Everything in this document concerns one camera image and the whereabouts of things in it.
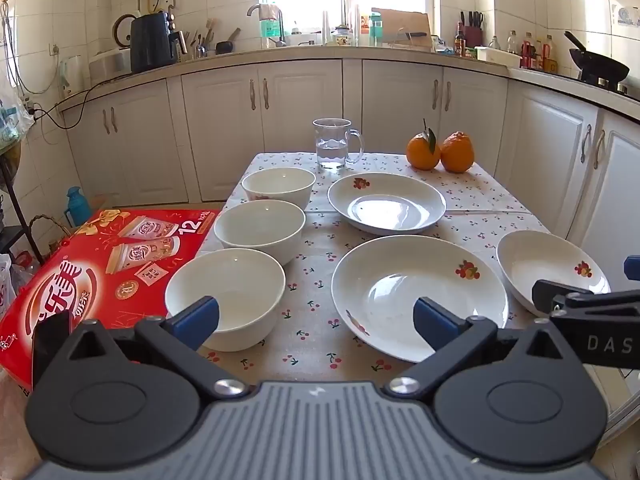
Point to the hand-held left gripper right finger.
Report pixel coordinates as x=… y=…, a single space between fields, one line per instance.
x=435 y=322

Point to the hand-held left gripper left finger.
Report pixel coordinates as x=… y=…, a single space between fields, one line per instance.
x=200 y=321

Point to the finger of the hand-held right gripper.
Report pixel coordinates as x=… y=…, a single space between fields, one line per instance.
x=547 y=294
x=633 y=266

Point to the white floral plate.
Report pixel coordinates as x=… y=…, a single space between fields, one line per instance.
x=390 y=195
x=540 y=260
x=390 y=280

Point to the white floral bowl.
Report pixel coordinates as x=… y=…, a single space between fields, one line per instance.
x=280 y=182
x=240 y=280
x=260 y=225

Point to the cherry print tablecloth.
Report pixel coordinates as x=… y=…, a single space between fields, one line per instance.
x=320 y=270

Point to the red printed carton box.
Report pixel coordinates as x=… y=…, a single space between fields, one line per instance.
x=75 y=270

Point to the bumpy orange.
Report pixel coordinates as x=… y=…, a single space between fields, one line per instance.
x=457 y=154

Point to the teal thermos flask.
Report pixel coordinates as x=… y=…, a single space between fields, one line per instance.
x=77 y=205

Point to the orange with leaf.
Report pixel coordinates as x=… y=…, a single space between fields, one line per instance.
x=422 y=154

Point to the wicker basket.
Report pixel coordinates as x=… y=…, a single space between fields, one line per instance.
x=47 y=240

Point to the gas stove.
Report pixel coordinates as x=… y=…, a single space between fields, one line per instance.
x=607 y=82

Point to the black metal rack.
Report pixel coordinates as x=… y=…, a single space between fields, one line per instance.
x=17 y=240

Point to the glass mug with water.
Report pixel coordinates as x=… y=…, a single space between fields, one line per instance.
x=330 y=152

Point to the black wok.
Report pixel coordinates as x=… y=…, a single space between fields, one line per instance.
x=597 y=65

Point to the white kitchen cabinets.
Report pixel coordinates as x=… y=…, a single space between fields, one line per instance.
x=300 y=125

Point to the cooking oil bottle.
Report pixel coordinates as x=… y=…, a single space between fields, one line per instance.
x=550 y=57

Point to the red label sauce bottle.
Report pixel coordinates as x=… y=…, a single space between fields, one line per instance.
x=526 y=55

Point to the white rectangular tray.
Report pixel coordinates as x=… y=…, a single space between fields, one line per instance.
x=495 y=55

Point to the tall clear bottle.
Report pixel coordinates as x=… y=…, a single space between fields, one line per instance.
x=512 y=42

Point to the small clear bottle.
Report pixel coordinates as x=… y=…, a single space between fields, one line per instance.
x=495 y=44

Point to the dark soy sauce bottle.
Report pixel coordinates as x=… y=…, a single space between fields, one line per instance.
x=460 y=42

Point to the dark red knife block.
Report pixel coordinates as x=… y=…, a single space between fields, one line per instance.
x=472 y=35

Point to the white rice cooker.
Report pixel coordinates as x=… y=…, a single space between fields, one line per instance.
x=110 y=62

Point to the small black pot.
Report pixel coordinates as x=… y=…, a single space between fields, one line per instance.
x=225 y=47

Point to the white plastic pitcher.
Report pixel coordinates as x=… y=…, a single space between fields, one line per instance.
x=72 y=77

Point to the utensil holder with utensils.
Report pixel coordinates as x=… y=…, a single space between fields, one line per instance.
x=201 y=45

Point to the printed plastic bag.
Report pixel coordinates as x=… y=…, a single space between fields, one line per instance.
x=12 y=115

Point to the black air fryer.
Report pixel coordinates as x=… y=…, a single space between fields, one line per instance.
x=152 y=42

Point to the teal water bottle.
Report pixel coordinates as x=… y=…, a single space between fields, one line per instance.
x=376 y=30

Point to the green dish soap bottle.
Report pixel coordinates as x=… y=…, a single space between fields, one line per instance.
x=271 y=30

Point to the glass jar with lid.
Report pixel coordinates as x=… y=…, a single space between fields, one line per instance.
x=342 y=36

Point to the wooden cutting board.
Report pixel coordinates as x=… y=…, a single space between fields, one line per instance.
x=400 y=22

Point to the metal sink faucet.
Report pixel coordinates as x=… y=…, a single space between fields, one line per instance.
x=252 y=8

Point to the pink rag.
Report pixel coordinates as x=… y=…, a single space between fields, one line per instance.
x=270 y=11

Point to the wall sticker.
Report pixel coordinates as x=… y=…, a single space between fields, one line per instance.
x=629 y=15

